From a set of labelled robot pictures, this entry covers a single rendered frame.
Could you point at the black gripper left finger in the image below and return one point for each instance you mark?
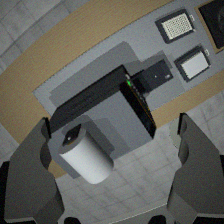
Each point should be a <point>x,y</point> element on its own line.
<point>28,191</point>

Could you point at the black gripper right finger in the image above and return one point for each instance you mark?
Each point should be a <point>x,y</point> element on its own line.
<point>197,191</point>

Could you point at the white roll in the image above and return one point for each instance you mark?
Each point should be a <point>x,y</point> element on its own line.
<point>87,157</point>

